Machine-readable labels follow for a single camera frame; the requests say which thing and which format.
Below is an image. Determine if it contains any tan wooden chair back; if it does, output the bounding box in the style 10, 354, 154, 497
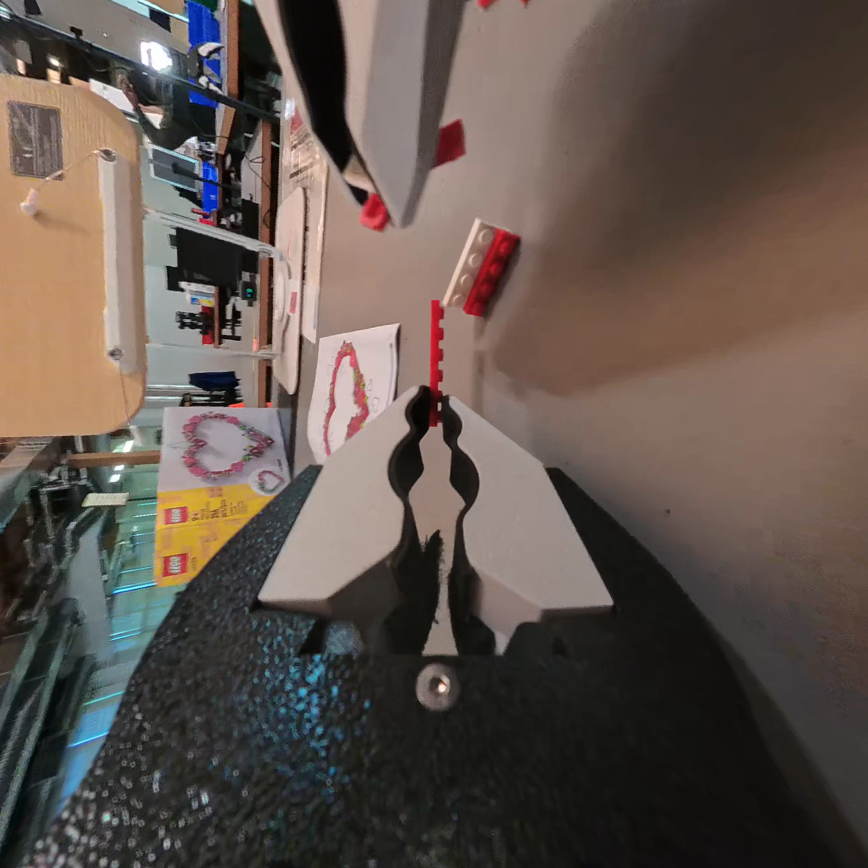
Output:
0, 73, 148, 438

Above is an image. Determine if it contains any red and white lego assembly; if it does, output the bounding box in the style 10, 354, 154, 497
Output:
442, 218, 522, 318

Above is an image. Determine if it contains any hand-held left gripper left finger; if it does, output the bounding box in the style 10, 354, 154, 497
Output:
258, 385, 432, 653

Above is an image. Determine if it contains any white rounded tray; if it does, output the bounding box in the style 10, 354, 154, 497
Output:
271, 186, 310, 396

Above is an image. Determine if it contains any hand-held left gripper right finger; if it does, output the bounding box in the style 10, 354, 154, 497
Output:
439, 396, 615, 656

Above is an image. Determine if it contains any long red lego plate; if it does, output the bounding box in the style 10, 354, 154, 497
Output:
429, 300, 446, 428

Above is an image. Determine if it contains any white sheet with red label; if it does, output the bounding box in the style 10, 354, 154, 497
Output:
281, 102, 328, 189

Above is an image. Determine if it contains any black monitor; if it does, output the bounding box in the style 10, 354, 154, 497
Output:
166, 227, 260, 294

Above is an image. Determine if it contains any blue plastic crate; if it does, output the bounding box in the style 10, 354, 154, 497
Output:
187, 0, 226, 107

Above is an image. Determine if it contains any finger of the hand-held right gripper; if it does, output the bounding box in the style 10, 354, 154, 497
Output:
339, 0, 470, 229
254, 0, 362, 206

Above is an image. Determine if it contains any heart picture instruction booklet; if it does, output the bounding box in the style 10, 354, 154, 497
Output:
307, 323, 401, 457

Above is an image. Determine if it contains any lego set box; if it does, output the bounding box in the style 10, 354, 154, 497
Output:
155, 407, 294, 588

